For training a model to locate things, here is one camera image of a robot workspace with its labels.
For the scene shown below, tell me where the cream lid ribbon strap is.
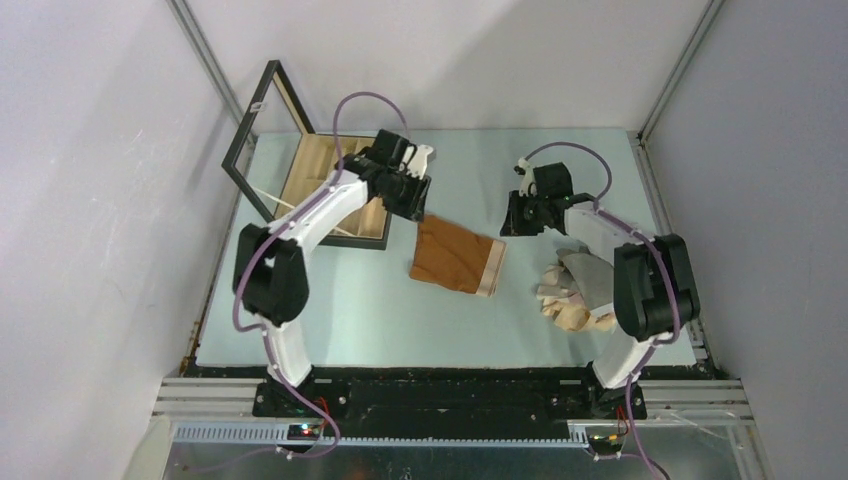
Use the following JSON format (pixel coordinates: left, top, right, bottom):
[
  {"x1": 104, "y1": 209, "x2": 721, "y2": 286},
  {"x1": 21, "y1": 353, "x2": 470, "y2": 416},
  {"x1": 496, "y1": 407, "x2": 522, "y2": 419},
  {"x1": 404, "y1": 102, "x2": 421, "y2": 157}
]
[{"x1": 251, "y1": 185, "x2": 352, "y2": 236}]

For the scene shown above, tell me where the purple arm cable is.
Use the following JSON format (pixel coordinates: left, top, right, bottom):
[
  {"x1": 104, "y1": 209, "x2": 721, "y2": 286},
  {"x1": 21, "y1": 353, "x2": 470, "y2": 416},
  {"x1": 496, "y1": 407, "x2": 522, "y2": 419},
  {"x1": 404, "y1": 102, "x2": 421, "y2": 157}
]
[
  {"x1": 231, "y1": 91, "x2": 411, "y2": 333},
  {"x1": 523, "y1": 141, "x2": 684, "y2": 346}
]

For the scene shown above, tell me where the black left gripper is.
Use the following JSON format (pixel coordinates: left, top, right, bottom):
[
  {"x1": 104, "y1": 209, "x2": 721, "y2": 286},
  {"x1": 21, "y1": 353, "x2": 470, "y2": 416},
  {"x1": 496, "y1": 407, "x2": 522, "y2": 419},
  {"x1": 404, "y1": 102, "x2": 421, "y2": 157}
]
[{"x1": 378, "y1": 168, "x2": 432, "y2": 225}]

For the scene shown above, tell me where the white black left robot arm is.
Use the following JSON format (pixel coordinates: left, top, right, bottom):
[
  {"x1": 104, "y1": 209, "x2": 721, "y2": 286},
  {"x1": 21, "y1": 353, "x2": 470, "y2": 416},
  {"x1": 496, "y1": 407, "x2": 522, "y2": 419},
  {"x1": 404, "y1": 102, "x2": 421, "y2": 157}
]
[{"x1": 232, "y1": 130, "x2": 436, "y2": 417}]

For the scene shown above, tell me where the orange-brown underwear with cream waistband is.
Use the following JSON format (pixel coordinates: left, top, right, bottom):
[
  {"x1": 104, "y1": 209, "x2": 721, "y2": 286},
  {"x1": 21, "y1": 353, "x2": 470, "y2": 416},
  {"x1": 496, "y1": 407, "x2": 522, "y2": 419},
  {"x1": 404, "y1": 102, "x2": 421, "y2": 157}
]
[{"x1": 409, "y1": 214, "x2": 507, "y2": 298}]

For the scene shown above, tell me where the beige crumpled underwear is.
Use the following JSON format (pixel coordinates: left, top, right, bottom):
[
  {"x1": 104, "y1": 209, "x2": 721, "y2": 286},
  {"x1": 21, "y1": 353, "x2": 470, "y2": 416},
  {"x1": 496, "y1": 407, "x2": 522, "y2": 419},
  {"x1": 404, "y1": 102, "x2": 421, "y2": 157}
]
[{"x1": 535, "y1": 265, "x2": 617, "y2": 332}]

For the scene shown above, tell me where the grey slotted cable duct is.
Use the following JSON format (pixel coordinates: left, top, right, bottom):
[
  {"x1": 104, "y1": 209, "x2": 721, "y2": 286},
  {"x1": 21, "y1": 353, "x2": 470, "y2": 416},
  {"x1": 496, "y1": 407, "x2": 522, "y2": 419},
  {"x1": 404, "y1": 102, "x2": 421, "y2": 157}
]
[{"x1": 173, "y1": 422, "x2": 589, "y2": 448}]

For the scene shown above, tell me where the black divided storage box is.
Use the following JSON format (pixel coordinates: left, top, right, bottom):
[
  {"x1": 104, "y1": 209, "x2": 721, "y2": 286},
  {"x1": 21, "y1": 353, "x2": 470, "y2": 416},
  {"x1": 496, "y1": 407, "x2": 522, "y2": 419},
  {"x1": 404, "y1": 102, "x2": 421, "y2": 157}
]
[{"x1": 221, "y1": 60, "x2": 392, "y2": 252}]

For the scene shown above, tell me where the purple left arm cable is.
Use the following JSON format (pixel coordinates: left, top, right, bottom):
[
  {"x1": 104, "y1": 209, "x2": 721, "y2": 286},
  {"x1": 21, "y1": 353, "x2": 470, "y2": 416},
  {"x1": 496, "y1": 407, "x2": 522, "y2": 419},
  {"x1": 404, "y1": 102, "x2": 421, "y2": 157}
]
[{"x1": 231, "y1": 91, "x2": 411, "y2": 333}]

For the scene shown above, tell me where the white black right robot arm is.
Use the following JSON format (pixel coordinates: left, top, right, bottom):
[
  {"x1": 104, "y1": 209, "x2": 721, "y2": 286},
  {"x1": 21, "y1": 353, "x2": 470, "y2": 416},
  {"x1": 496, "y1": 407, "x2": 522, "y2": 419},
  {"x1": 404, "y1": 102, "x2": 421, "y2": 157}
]
[{"x1": 500, "y1": 158, "x2": 700, "y2": 418}]

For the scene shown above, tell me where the left controller board with leds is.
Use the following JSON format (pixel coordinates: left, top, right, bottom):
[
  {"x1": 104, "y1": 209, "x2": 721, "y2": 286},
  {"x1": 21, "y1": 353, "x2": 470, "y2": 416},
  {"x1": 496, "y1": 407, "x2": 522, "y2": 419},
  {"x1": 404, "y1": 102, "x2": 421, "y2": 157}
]
[{"x1": 287, "y1": 423, "x2": 323, "y2": 441}]

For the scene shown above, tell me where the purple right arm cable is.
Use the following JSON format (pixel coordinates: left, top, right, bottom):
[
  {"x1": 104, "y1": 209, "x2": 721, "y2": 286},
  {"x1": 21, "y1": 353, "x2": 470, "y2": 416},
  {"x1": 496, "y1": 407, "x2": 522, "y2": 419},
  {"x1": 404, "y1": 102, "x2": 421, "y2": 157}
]
[{"x1": 523, "y1": 141, "x2": 684, "y2": 346}]

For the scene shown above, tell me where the controller board with leds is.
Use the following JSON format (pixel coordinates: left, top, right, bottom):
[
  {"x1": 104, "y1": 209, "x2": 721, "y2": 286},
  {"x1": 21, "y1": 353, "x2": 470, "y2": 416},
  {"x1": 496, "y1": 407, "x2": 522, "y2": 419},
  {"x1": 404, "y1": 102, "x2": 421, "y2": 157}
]
[
  {"x1": 287, "y1": 423, "x2": 323, "y2": 441},
  {"x1": 588, "y1": 434, "x2": 628, "y2": 456}
]

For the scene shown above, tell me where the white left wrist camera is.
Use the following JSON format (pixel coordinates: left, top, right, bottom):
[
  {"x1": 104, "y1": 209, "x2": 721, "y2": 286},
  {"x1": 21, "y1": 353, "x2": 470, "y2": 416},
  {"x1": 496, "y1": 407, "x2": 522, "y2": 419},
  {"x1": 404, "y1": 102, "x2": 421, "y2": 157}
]
[{"x1": 399, "y1": 144, "x2": 436, "y2": 179}]

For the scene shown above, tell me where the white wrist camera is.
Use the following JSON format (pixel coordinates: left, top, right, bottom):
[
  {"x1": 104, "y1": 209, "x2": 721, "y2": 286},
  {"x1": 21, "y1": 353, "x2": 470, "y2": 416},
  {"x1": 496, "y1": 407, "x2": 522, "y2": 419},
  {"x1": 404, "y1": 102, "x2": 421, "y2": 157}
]
[
  {"x1": 514, "y1": 157, "x2": 537, "y2": 197},
  {"x1": 399, "y1": 144, "x2": 436, "y2": 179}
]

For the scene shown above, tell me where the right controller board with leds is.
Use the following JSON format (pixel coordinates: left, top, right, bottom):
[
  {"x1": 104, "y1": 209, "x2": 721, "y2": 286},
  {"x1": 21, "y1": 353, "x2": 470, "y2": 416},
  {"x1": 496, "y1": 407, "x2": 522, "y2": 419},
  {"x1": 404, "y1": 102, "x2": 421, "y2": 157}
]
[{"x1": 588, "y1": 434, "x2": 628, "y2": 456}]

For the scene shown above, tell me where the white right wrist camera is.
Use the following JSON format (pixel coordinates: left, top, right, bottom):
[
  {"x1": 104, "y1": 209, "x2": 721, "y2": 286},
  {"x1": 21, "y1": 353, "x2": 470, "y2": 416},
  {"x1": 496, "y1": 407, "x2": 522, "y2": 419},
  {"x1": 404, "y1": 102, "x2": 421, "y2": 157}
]
[{"x1": 514, "y1": 157, "x2": 537, "y2": 197}]

